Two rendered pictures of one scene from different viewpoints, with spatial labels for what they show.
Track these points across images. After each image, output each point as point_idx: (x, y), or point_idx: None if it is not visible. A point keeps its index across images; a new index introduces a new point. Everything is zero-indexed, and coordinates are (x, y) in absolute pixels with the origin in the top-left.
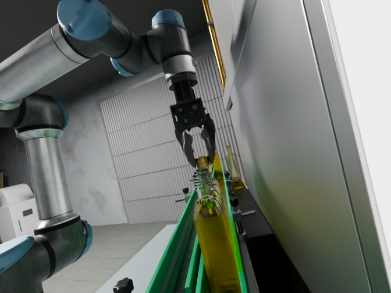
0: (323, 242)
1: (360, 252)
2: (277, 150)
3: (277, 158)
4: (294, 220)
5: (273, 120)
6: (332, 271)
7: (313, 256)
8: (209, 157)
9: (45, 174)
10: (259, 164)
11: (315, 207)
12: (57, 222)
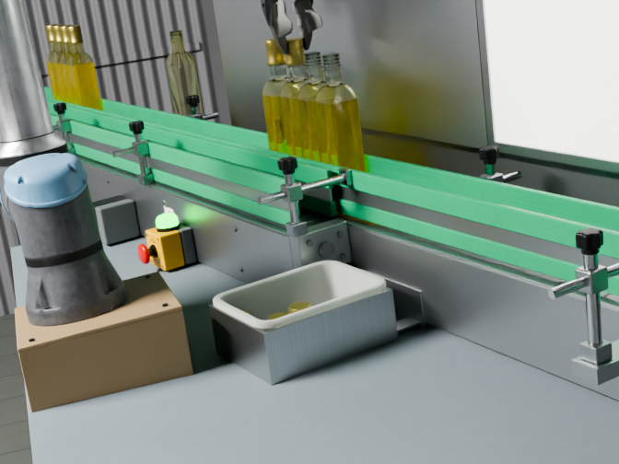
0: (461, 80)
1: (480, 69)
2: (428, 29)
3: (426, 36)
4: (432, 85)
5: (430, 6)
6: (463, 95)
7: (449, 100)
8: (305, 40)
9: (29, 54)
10: (378, 49)
11: (459, 60)
12: (59, 142)
